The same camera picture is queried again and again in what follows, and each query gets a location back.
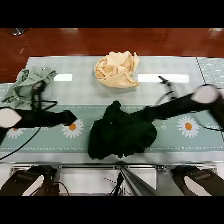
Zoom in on silver frame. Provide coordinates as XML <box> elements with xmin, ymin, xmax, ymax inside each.
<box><xmin>9</xmin><ymin>161</ymin><xmax>218</xmax><ymax>197</ymax></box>

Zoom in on cream garment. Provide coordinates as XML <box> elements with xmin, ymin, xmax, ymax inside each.
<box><xmin>93</xmin><ymin>50</ymin><xmax>141</xmax><ymax>89</ymax></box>

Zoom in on black cable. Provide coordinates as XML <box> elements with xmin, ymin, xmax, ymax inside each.
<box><xmin>109</xmin><ymin>171</ymin><xmax>125</xmax><ymax>197</ymax></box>
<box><xmin>0</xmin><ymin>126</ymin><xmax>42</xmax><ymax>161</ymax></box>

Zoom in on black garment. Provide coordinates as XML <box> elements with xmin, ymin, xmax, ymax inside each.
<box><xmin>87</xmin><ymin>100</ymin><xmax>158</xmax><ymax>160</ymax></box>

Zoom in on pale green garment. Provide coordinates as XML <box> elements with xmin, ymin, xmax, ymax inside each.
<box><xmin>1</xmin><ymin>67</ymin><xmax>58</xmax><ymax>110</ymax></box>

